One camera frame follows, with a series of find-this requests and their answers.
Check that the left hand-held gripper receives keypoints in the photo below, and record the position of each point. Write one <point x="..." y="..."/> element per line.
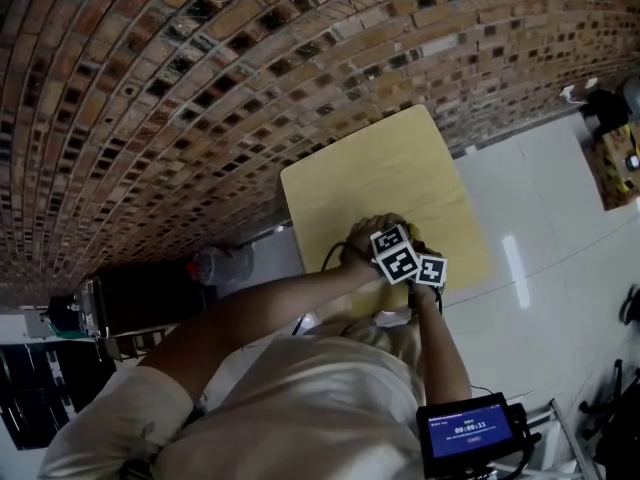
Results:
<point x="395" y="258"/>

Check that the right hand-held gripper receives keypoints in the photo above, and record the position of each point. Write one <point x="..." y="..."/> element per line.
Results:
<point x="431" y="270"/>

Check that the dark brown cloth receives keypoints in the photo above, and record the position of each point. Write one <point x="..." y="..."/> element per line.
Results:
<point x="421" y="248"/>

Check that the person's right forearm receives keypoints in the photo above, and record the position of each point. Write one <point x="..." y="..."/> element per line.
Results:
<point x="442" y="353"/>

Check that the person's left forearm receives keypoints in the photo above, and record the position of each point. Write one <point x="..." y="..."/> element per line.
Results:
<point x="250" y="323"/>

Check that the person's left hand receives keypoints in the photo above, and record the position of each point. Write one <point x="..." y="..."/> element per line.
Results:
<point x="362" y="243"/>

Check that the black tablet with blue screen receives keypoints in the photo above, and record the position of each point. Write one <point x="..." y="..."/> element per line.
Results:
<point x="470" y="433"/>

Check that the person's beige clothing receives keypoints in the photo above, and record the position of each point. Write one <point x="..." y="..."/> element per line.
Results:
<point x="300" y="408"/>

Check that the black office chair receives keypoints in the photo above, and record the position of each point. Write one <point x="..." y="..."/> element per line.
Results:
<point x="631" y="305"/>
<point x="615" y="418"/>

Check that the cardboard box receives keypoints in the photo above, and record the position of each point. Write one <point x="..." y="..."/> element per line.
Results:
<point x="612" y="168"/>

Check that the white metal rack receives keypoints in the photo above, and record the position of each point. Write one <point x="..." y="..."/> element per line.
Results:
<point x="570" y="438"/>

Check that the white power plug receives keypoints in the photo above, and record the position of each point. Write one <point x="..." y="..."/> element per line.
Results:
<point x="577" y="92"/>

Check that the black bag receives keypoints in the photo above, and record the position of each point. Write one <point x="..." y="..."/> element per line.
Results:
<point x="606" y="112"/>

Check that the black metal cart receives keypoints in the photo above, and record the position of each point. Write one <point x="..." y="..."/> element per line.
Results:
<point x="150" y="298"/>

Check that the white plastic jug red label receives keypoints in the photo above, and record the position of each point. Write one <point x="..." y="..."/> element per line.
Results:
<point x="632" y="95"/>

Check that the small wooden rack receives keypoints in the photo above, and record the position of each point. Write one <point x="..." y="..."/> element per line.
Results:
<point x="135" y="347"/>

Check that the black computer case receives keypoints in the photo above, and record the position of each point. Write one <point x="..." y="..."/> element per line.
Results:
<point x="50" y="393"/>

